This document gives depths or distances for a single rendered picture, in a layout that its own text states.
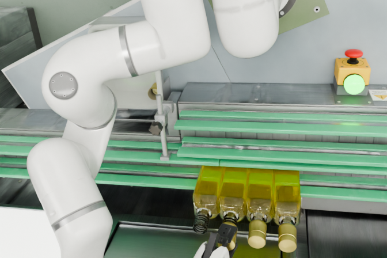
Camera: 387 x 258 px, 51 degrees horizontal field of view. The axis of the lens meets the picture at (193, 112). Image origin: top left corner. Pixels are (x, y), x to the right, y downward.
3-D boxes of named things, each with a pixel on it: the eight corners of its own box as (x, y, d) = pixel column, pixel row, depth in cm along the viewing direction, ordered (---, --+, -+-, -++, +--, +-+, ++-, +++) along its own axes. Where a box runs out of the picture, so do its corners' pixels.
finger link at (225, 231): (224, 254, 74) (237, 229, 79) (224, 241, 72) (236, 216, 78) (208, 249, 75) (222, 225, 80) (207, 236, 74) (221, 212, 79)
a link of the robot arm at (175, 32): (140, 65, 73) (112, -27, 66) (270, 32, 73) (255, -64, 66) (138, 83, 64) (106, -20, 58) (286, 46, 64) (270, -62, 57)
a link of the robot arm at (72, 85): (135, 42, 74) (59, 61, 75) (116, 8, 61) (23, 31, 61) (151, 113, 72) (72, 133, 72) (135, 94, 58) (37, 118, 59)
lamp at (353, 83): (342, 91, 96) (343, 96, 93) (344, 73, 94) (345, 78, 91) (362, 91, 95) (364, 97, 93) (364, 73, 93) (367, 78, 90)
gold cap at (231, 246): (220, 234, 83) (217, 250, 79) (219, 220, 81) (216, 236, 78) (238, 235, 82) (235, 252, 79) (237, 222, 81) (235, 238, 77)
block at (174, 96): (172, 122, 110) (166, 136, 104) (169, 90, 106) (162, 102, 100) (185, 123, 109) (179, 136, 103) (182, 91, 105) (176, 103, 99)
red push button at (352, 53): (344, 67, 95) (346, 53, 93) (342, 61, 98) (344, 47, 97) (363, 67, 94) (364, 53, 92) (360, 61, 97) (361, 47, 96)
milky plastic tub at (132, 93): (112, 94, 117) (101, 107, 109) (98, 16, 106) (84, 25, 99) (171, 95, 113) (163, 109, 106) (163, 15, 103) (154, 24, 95)
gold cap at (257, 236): (249, 232, 83) (247, 248, 79) (248, 219, 81) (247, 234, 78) (266, 233, 82) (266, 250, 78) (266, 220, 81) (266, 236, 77)
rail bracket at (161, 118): (167, 142, 105) (154, 170, 94) (160, 82, 97) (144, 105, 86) (178, 143, 104) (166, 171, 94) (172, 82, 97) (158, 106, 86)
